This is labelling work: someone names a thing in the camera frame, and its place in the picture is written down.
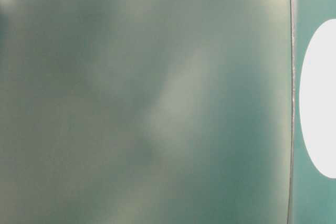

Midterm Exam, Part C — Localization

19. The white round bowl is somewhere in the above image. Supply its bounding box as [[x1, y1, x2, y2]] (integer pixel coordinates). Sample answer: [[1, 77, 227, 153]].
[[299, 19, 335, 178]]

